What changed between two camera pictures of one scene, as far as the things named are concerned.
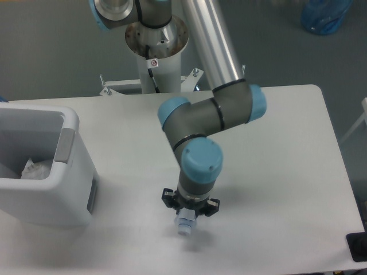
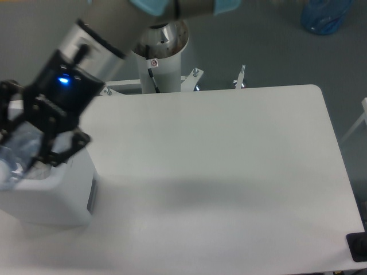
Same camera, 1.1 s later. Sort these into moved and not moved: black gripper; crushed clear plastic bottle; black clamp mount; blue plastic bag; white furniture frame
Moved: crushed clear plastic bottle; black gripper
Not moved: black clamp mount; blue plastic bag; white furniture frame
